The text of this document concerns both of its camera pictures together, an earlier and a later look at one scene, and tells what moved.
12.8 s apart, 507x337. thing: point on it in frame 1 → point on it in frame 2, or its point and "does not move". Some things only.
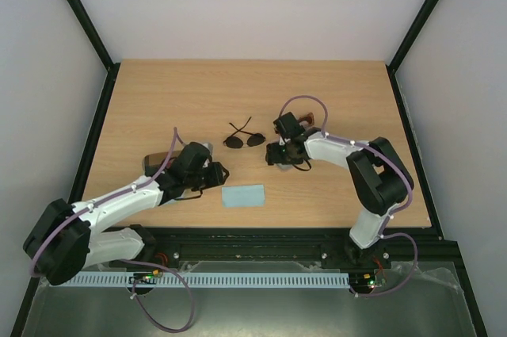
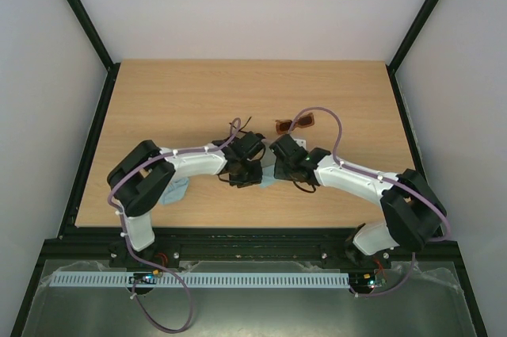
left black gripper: x=216 y=178 → x=256 y=178
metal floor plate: x=417 y=299 does not move
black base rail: x=332 y=243 does not move
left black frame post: x=88 y=27 does not move
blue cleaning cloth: x=243 y=196 → x=268 y=178
